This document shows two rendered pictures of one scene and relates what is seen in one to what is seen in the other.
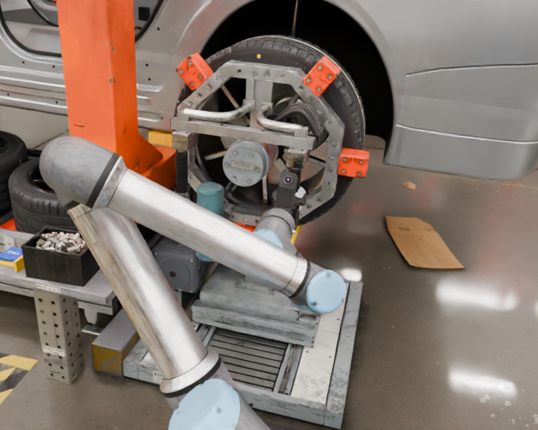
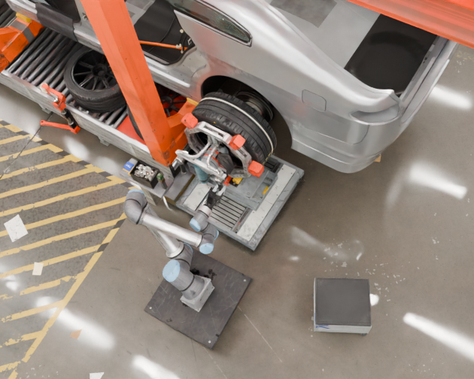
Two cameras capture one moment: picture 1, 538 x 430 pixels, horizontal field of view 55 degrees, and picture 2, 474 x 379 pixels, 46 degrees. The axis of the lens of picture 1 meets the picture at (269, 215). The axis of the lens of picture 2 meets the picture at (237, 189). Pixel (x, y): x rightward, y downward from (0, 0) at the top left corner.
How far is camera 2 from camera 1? 314 cm
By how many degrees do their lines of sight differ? 42
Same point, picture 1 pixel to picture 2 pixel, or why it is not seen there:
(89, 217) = not seen: hidden behind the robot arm
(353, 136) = (256, 158)
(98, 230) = not seen: hidden behind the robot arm
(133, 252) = not seen: hidden behind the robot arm
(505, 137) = (339, 160)
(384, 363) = (292, 221)
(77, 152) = (131, 213)
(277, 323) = (241, 199)
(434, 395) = (305, 243)
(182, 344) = (169, 247)
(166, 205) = (156, 226)
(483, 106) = (327, 147)
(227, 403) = (174, 271)
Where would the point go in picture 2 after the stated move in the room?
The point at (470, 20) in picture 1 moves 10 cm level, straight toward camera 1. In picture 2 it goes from (315, 119) to (306, 129)
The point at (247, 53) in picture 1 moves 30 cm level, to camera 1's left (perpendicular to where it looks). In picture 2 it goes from (210, 119) to (171, 109)
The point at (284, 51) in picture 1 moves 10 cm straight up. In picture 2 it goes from (223, 125) to (222, 116)
